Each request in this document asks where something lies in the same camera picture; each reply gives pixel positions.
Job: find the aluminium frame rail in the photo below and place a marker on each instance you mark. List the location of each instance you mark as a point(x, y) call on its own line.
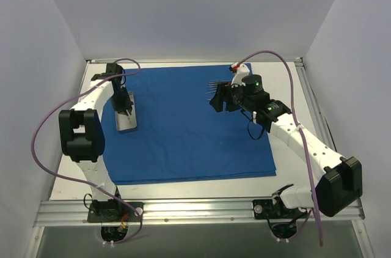
point(156, 212)
point(320, 123)
point(177, 61)

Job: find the aluminium front frame rail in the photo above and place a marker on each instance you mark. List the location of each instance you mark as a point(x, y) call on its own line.
point(156, 212)

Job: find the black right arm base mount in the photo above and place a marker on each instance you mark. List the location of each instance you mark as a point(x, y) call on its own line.
point(275, 209)

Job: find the aluminium right frame rail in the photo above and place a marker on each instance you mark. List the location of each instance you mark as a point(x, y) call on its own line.
point(320, 123)

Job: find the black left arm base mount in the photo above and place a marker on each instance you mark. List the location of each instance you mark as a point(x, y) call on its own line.
point(112, 211)

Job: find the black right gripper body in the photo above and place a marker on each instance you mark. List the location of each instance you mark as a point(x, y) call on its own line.
point(226, 96)

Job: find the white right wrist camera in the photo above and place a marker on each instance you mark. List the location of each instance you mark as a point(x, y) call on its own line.
point(239, 70)

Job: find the stainless steel tray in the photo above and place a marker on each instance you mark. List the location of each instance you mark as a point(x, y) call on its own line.
point(125, 119)

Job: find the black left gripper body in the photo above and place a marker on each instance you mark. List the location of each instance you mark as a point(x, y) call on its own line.
point(124, 109)

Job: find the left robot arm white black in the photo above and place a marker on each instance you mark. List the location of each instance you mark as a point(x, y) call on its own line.
point(81, 133)

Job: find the blue surgical cloth wrap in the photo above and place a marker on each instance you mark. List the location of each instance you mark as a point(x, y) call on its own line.
point(179, 136)

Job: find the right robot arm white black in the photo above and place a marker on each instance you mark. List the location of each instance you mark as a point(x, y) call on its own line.
point(335, 181)

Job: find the aluminium back frame rail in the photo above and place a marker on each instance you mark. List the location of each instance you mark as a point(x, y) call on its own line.
point(177, 61)

